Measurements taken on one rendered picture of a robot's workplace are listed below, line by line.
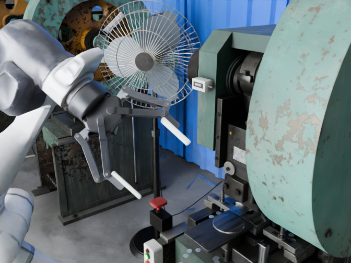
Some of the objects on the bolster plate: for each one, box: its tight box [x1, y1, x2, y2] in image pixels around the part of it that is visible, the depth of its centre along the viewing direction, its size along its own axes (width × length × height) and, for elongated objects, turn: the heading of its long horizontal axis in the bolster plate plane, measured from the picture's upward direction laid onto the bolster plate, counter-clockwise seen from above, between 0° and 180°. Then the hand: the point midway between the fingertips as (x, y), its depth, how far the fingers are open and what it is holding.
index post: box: [258, 241, 270, 263], centre depth 130 cm, size 3×3×10 cm
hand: (160, 166), depth 68 cm, fingers open, 13 cm apart
